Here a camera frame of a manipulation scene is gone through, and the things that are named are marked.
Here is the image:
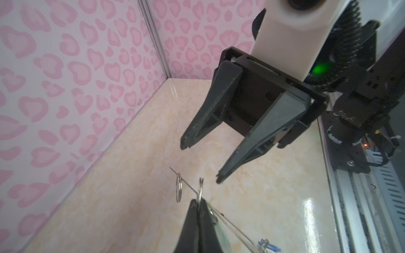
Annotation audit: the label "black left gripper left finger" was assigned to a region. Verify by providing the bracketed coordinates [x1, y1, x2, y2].
[174, 199, 199, 253]

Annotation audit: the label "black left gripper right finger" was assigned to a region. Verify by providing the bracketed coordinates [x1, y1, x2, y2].
[198, 199, 223, 253]

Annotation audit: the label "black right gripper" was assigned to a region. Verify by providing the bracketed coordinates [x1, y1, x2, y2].
[180, 47, 329, 184]

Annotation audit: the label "silver perforated metal ring disc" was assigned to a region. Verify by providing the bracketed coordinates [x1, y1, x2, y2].
[171, 169, 259, 253]

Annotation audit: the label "blue key tag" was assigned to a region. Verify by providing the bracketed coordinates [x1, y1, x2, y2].
[257, 239, 281, 253]

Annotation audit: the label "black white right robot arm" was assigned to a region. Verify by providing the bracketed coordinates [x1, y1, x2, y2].
[180, 11, 405, 183]

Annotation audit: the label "small silver split ring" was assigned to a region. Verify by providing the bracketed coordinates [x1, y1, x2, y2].
[175, 172, 183, 203]

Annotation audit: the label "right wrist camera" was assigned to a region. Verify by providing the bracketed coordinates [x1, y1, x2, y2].
[251, 0, 349, 81]

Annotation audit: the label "black corrugated right cable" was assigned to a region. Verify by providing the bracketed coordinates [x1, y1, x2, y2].
[303, 0, 363, 87]

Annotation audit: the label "diagonal aluminium frame bar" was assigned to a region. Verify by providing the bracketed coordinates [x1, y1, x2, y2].
[138, 0, 173, 79]

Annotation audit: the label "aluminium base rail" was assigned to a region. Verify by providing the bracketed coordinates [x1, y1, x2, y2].
[318, 118, 405, 253]

